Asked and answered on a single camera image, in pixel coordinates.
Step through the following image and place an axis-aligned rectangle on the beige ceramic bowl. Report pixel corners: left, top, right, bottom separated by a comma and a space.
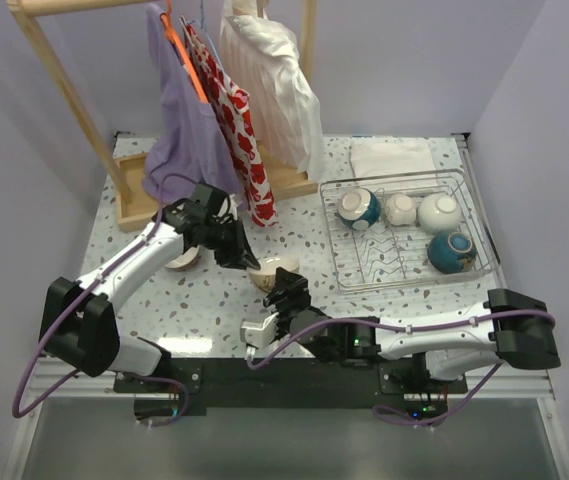
248, 255, 300, 293

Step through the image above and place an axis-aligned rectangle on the red floral bowl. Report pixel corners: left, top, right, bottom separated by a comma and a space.
165, 247, 200, 271

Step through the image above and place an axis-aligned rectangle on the blue white dotted bowl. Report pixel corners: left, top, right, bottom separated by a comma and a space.
337, 187, 382, 231

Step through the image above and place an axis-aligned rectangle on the dark teal bowl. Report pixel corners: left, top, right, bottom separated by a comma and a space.
427, 231, 477, 274

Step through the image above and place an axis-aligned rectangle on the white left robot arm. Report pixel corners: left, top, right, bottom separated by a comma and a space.
40, 183, 259, 392

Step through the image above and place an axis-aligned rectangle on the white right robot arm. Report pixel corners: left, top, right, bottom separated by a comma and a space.
264, 268, 561, 393

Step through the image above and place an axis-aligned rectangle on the wooden clothes rack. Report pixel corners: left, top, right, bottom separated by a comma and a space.
5, 0, 321, 233

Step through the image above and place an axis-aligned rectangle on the purple hanging garment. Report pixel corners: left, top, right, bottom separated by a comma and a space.
142, 4, 243, 203

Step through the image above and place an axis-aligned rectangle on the red white floral garment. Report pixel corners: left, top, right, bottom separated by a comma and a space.
180, 17, 278, 227

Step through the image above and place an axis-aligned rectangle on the folded white cloth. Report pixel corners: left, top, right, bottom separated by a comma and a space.
350, 139, 435, 178

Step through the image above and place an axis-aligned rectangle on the white ceramic bowl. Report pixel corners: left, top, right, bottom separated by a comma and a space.
417, 193, 462, 234

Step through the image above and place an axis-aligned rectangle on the white pleated garment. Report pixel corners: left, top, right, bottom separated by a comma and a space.
219, 1, 326, 181

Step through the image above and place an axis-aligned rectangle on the orange clothes hanger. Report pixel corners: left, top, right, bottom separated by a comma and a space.
161, 0, 208, 104

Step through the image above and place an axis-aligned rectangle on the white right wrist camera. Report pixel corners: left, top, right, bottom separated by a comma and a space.
239, 313, 279, 361

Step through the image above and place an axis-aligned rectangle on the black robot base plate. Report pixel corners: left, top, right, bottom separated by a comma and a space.
113, 358, 467, 419

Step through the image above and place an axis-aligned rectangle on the metal wire dish rack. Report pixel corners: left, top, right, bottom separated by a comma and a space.
319, 169, 499, 293

